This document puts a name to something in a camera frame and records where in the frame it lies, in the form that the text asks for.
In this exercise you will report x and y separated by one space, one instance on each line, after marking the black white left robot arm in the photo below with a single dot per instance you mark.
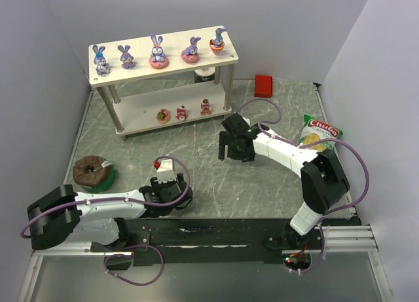
64 215

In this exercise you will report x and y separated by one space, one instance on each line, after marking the pink white roll cake toy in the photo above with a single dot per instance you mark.
181 113

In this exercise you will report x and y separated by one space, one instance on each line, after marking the purple bunny with red bow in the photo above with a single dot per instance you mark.
126 58

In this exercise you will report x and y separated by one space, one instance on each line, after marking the chocolate donut on green plate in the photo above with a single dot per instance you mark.
94 174

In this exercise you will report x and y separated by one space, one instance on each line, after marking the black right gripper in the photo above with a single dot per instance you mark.
226 145

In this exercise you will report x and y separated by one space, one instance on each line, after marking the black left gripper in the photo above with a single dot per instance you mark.
177 190

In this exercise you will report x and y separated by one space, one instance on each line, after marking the red plastic block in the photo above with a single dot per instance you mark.
263 86

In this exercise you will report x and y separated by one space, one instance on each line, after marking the small purple bunny toy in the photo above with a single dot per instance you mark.
102 66

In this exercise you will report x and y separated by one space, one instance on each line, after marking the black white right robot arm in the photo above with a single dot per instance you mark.
323 180

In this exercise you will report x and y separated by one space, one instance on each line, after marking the black jar behind shelf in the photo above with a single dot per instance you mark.
204 75

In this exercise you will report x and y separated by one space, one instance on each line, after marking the strawberry cake toy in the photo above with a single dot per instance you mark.
205 107

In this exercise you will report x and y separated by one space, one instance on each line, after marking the white two-tier wooden shelf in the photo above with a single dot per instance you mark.
137 113

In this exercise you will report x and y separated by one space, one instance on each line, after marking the green chips bag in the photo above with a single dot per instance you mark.
315 130

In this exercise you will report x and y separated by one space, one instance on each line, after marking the pink strawberry bear toy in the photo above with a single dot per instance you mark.
163 116

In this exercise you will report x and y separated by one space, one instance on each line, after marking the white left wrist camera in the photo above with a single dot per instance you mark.
165 171

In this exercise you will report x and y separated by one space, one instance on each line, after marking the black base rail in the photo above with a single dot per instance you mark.
150 241

